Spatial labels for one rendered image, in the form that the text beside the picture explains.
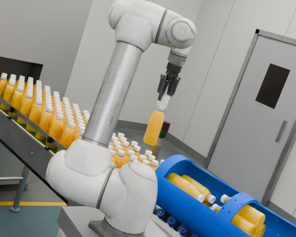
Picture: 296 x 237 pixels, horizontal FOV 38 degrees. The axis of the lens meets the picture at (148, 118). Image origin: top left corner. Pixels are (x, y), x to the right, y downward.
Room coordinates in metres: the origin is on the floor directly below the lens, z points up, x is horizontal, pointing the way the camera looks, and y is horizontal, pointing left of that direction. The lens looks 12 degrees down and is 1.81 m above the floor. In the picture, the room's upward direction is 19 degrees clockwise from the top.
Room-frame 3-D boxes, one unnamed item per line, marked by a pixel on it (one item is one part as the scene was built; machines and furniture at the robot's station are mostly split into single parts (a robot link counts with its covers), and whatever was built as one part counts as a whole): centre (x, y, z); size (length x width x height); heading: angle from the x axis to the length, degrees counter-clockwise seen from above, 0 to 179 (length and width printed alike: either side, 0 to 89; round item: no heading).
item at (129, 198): (1.41, -0.03, 1.23); 0.18 x 0.16 x 0.22; 88
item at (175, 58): (2.15, -0.04, 1.69); 0.09 x 0.09 x 0.06
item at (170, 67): (2.15, -0.04, 1.62); 0.08 x 0.07 x 0.09; 139
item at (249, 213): (1.82, -0.54, 1.16); 0.19 x 0.07 x 0.07; 49
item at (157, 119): (2.16, -0.05, 1.32); 0.07 x 0.07 x 0.19
